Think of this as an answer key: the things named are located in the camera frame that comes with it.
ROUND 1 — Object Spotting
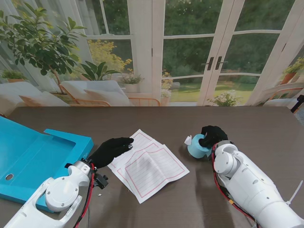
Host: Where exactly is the light blue label roll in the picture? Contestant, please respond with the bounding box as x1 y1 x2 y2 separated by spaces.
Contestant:
187 133 212 159

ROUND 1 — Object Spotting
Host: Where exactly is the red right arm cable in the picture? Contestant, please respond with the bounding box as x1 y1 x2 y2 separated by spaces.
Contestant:
210 142 258 224

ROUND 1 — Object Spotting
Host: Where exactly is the red left arm cable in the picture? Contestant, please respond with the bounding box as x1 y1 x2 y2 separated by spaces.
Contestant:
73 162 97 228

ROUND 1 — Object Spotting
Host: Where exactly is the blue plastic file box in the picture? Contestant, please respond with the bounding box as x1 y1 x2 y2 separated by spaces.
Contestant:
0 115 94 213

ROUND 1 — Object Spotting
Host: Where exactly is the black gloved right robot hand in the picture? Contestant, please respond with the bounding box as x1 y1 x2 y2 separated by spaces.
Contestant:
198 125 229 149

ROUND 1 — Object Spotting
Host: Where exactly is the red lined paper sheet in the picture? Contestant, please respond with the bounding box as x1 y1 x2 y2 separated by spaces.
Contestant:
107 129 167 171
123 144 190 204
115 142 166 194

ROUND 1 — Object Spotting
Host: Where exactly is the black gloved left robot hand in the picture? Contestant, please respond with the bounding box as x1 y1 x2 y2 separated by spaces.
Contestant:
88 137 134 170

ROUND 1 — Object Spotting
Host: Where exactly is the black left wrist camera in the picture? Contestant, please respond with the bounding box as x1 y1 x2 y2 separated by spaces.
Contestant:
93 174 109 190

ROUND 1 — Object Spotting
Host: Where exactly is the black stand at table edge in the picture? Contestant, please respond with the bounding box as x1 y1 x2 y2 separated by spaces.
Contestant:
291 95 304 114

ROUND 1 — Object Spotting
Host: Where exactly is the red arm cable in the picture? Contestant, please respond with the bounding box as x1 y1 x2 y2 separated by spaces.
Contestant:
73 162 97 228
210 142 258 224

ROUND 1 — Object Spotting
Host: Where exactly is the white cable tie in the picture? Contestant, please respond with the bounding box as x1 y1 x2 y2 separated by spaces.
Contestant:
285 180 304 208

